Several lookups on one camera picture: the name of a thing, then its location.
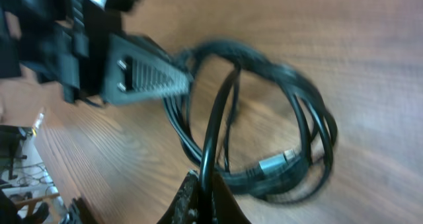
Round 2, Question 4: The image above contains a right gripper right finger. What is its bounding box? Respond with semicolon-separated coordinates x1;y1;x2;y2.
212;173;250;224

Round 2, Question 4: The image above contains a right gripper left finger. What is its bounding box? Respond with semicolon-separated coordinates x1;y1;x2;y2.
157;170;199;224

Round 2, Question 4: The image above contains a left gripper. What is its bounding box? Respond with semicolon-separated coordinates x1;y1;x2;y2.
1;0;193;106

